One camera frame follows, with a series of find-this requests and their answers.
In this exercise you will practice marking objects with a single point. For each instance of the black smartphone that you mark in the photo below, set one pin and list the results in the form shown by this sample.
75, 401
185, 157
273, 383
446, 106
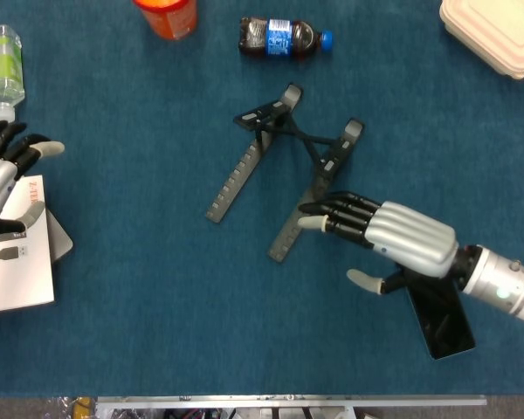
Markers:
450, 331

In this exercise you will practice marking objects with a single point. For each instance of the cola bottle blue label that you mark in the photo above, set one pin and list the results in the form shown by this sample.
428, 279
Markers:
279, 37

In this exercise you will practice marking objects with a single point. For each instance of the beige lidded food container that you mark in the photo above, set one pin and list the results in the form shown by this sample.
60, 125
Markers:
498, 35

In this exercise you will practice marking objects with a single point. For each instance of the yellow tool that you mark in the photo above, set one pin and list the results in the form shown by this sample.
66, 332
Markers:
82, 408

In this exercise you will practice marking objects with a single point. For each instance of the clear bottle green label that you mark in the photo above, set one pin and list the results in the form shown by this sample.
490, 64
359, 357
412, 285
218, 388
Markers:
2, 65

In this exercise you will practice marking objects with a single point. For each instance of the white product box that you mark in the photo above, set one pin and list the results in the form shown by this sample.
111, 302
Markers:
17, 283

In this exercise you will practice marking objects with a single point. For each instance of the grey closed laptop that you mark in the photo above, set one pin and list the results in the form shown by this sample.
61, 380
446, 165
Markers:
61, 244

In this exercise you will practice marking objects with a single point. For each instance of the orange red snack canister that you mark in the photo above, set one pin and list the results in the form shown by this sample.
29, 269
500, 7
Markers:
170, 19

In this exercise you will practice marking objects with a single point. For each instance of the blue table cloth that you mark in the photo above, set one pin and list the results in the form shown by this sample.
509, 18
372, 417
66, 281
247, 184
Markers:
157, 305

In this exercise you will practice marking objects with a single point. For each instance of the black folding laptop stand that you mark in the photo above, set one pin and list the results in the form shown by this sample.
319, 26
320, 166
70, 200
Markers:
231, 187

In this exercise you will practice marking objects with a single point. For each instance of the clear plastic bag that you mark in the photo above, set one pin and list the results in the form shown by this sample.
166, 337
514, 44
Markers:
59, 408

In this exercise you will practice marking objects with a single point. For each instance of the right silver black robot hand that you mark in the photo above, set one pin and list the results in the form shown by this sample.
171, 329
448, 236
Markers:
415, 240

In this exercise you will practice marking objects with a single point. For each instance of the silver aluminium rail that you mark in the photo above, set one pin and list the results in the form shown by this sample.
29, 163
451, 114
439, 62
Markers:
288, 399

